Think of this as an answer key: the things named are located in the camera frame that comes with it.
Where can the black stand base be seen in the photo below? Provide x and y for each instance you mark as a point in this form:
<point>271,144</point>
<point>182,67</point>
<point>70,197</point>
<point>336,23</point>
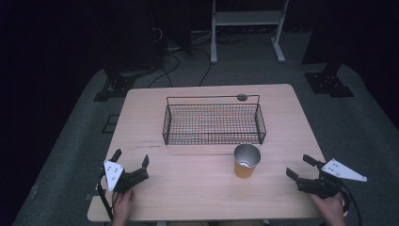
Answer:
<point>114,86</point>
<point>327,82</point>

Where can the white metal stand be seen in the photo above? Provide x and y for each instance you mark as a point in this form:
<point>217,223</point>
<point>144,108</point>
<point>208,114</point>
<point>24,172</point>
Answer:
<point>247,28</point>

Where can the orange paper cup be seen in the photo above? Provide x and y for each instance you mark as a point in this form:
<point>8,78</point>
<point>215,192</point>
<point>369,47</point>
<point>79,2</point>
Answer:
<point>246,160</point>

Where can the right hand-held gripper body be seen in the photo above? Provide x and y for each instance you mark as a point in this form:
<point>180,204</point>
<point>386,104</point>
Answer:
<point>329,180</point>

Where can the person's left hand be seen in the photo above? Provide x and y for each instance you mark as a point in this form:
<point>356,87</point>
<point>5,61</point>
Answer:
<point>123,204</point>

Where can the person's right hand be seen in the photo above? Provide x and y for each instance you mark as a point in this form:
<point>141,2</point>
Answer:
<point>331,208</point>

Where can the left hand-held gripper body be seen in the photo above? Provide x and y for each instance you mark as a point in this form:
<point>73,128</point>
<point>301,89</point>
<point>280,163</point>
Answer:
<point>120,177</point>

